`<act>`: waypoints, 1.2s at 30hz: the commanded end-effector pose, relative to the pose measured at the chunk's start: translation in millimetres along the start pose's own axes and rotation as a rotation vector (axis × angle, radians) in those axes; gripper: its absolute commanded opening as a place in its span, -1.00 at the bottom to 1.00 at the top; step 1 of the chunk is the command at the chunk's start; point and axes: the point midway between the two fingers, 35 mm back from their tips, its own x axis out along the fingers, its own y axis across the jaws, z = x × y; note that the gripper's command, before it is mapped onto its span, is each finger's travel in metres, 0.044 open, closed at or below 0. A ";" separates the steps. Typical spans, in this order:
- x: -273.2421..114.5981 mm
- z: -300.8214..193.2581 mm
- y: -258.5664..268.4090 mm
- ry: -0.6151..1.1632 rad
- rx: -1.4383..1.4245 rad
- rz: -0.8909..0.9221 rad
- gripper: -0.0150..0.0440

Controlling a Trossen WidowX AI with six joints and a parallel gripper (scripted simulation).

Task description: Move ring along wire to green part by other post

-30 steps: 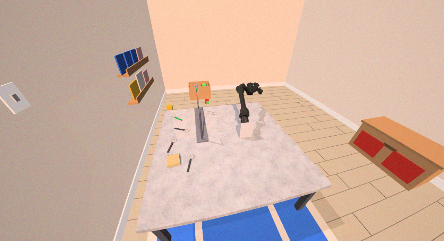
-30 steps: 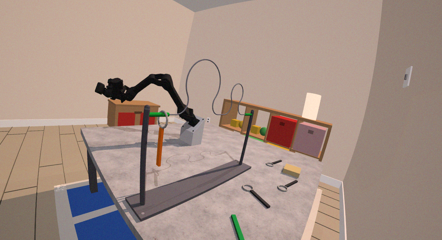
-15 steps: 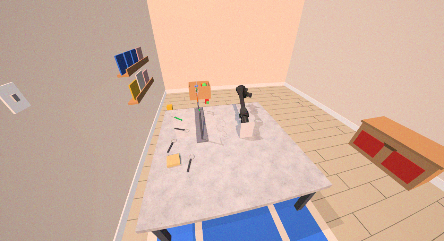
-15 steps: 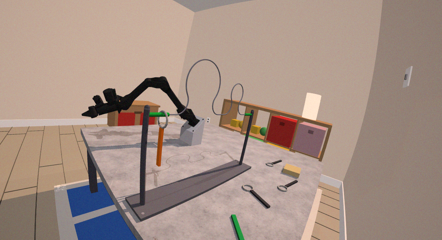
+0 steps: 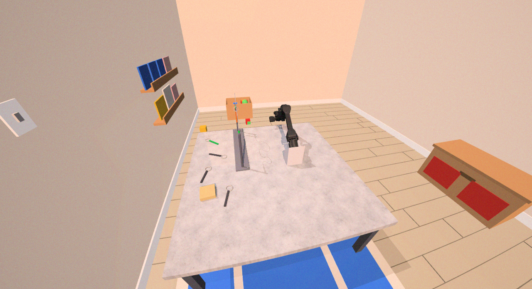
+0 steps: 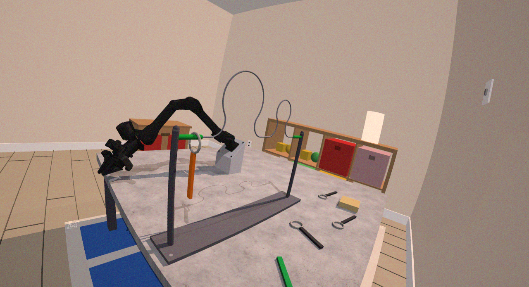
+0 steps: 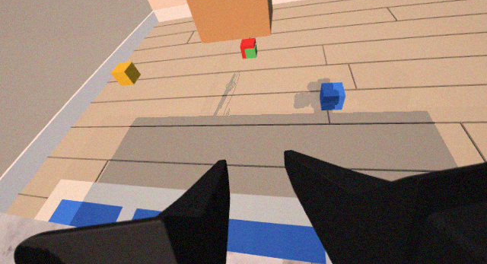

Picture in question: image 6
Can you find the orange flat block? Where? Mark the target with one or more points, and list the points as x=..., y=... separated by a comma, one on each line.
x=349, y=203

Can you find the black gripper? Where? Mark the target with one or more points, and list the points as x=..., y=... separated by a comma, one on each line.
x=113, y=162

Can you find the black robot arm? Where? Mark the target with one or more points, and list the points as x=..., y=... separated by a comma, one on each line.
x=150, y=132

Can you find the green handle with grey loop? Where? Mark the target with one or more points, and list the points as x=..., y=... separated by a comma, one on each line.
x=284, y=272

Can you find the orange handle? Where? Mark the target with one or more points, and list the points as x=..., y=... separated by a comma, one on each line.
x=192, y=166

